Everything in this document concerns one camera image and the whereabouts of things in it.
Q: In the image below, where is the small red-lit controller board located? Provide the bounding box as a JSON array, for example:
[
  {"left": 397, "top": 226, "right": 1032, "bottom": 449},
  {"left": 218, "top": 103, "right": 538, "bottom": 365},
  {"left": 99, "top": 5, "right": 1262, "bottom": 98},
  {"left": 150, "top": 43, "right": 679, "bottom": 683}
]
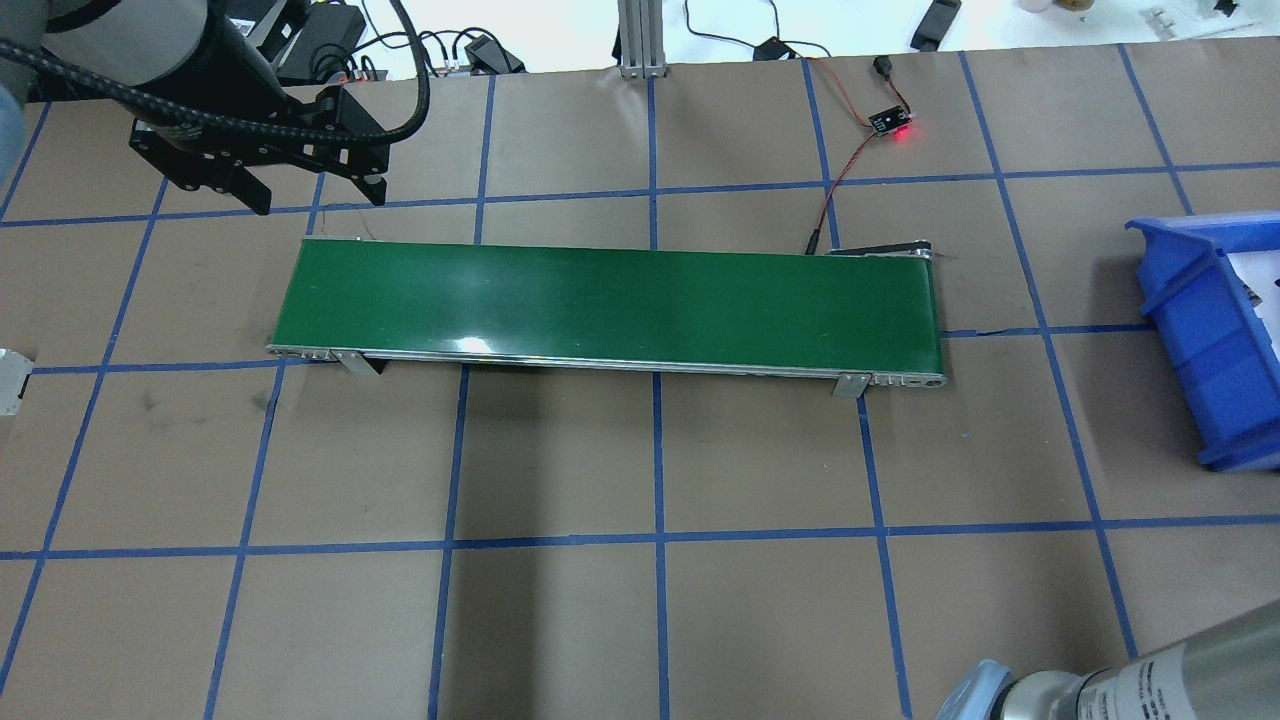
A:
[{"left": 867, "top": 105, "right": 914, "bottom": 141}]

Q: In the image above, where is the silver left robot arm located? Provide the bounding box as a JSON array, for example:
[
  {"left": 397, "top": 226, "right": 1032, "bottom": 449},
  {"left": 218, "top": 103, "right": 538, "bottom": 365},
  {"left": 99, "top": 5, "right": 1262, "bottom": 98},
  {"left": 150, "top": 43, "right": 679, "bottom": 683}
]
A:
[{"left": 3, "top": 1, "right": 390, "bottom": 215}]

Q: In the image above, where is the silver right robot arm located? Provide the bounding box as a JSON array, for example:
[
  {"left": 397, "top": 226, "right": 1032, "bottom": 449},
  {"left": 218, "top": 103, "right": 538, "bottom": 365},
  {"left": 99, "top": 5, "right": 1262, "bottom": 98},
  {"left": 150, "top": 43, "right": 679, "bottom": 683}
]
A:
[{"left": 936, "top": 601, "right": 1279, "bottom": 719}]

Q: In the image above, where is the blue plastic bin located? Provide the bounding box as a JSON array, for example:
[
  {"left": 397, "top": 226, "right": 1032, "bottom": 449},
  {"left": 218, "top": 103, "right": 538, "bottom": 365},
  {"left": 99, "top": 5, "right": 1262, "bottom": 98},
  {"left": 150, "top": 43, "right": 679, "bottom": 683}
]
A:
[{"left": 1125, "top": 210, "right": 1279, "bottom": 471}]

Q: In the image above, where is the green conveyor belt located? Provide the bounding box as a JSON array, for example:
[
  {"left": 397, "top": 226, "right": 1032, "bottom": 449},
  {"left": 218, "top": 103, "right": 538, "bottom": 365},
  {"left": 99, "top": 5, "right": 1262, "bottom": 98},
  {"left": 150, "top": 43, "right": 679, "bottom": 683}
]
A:
[{"left": 266, "top": 237, "right": 948, "bottom": 397}]

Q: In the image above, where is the red conveyor power cable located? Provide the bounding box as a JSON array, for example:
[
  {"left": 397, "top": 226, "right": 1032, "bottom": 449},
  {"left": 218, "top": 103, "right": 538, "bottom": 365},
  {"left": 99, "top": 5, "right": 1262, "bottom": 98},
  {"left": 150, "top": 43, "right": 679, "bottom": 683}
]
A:
[{"left": 800, "top": 55, "right": 916, "bottom": 259}]

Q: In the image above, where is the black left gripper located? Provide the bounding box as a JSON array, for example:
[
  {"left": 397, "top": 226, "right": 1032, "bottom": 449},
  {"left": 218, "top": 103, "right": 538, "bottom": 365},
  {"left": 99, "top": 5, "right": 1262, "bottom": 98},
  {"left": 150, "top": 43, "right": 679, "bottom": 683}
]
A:
[{"left": 128, "top": 20, "right": 390, "bottom": 217}]

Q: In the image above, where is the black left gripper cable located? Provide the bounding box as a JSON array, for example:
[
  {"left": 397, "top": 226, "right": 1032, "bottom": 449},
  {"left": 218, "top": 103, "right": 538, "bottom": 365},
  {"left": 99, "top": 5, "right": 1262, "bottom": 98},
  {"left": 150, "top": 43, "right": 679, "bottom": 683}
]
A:
[{"left": 0, "top": 0, "right": 433, "bottom": 146}]

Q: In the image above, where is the aluminium frame post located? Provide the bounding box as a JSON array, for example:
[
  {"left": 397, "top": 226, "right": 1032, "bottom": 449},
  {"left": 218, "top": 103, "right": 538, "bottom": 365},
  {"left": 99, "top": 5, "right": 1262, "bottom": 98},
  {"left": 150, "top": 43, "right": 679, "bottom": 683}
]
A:
[{"left": 614, "top": 0, "right": 668, "bottom": 79}]

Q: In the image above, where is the white foam sheet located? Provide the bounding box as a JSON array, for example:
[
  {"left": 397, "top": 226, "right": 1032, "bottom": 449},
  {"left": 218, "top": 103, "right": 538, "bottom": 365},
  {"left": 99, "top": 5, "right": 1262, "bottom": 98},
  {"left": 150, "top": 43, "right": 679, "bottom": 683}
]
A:
[{"left": 1228, "top": 249, "right": 1279, "bottom": 357}]

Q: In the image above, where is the white circuit breaker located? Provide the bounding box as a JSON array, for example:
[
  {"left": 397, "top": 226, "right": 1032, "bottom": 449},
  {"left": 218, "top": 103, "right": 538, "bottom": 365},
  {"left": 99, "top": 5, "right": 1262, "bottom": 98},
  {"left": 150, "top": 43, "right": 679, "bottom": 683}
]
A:
[{"left": 0, "top": 348, "right": 35, "bottom": 416}]

